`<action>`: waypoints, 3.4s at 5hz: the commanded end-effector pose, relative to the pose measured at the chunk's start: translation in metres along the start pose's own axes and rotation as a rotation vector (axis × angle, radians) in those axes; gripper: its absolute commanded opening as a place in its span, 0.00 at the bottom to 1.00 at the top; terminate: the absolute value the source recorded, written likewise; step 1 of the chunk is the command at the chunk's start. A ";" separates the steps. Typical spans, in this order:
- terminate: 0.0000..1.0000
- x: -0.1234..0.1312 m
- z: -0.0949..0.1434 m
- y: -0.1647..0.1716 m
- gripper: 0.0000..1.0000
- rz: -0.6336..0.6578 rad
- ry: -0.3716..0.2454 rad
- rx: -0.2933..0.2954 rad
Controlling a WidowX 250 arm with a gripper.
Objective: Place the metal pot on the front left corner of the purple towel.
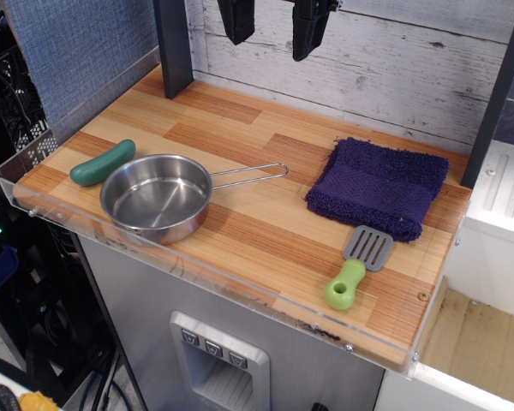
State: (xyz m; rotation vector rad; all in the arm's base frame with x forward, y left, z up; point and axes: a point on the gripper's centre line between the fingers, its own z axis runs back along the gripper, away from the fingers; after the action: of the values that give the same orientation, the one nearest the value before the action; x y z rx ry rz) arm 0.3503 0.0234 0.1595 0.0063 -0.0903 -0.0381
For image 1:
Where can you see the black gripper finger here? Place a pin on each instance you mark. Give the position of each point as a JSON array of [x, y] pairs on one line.
[[309, 19], [238, 19]]

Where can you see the metal pot with wire handle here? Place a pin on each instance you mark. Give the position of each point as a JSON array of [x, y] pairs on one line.
[[164, 198]]

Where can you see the purple towel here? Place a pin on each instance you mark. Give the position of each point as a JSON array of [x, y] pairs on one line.
[[383, 188]]

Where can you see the clear acrylic table guard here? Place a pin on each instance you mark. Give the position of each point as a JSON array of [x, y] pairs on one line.
[[260, 246]]

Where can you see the blue fabric panel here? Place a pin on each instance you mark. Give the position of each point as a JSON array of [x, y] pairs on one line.
[[82, 55]]

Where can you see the green toy cucumber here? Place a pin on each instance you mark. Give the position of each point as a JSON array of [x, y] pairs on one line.
[[96, 170]]

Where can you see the black plastic crate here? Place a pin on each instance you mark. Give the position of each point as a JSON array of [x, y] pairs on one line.
[[22, 115]]

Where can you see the silver toy fridge cabinet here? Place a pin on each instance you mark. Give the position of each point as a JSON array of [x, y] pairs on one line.
[[222, 325]]

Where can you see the grey ice dispenser panel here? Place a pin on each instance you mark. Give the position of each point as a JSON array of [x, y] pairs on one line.
[[222, 372]]

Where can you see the white toy sink counter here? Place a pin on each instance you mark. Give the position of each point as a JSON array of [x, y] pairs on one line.
[[465, 360]]

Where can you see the dark grey left post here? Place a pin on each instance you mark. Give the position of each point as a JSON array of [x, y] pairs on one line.
[[174, 47]]

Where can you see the dark grey post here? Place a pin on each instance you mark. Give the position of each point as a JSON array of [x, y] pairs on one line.
[[491, 117], [174, 47]]

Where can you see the dark grey right post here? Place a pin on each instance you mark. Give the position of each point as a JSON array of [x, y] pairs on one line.
[[491, 117]]

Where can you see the grey spatula green handle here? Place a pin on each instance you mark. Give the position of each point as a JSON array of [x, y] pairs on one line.
[[366, 250]]

